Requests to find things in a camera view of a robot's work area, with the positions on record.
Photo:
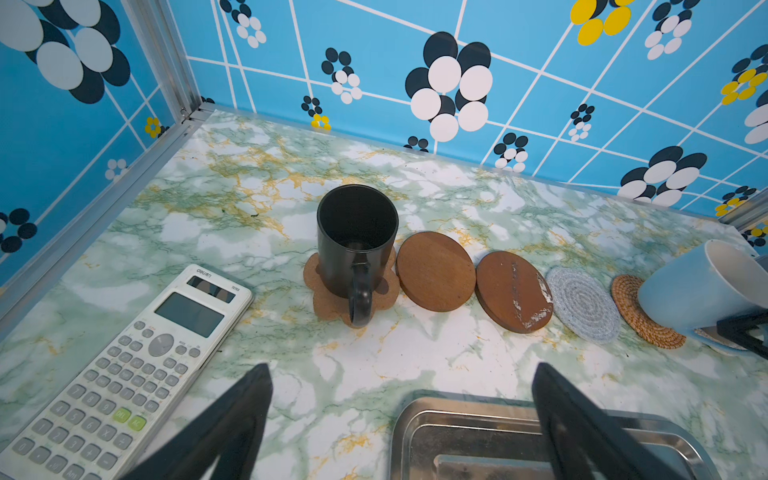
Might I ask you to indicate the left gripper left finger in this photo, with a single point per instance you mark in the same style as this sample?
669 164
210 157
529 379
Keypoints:
226 437

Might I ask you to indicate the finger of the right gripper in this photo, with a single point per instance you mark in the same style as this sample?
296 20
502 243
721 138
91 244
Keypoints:
747 331

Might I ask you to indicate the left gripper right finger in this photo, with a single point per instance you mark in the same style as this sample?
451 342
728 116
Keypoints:
582 440

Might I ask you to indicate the embroidered white fabric coaster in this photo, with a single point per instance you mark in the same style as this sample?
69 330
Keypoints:
719 343

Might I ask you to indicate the light blue mug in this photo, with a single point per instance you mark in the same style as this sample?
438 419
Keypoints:
715 281

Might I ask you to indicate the woven rattan coaster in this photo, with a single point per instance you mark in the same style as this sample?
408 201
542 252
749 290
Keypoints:
624 291

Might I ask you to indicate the grey blue crochet coaster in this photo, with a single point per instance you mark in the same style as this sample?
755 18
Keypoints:
583 305

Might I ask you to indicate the paw shaped wooden coaster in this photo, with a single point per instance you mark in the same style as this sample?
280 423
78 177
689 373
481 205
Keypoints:
328 306

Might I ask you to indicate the scratched round wooden coaster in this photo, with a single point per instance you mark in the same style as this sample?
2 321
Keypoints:
513 293

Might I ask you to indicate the dark round wooden coaster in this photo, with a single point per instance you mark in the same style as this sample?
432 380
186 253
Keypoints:
435 271

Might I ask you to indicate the black mug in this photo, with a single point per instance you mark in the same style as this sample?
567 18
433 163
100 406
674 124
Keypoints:
357 226

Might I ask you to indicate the metal serving tray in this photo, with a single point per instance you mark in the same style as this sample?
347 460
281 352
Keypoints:
453 436

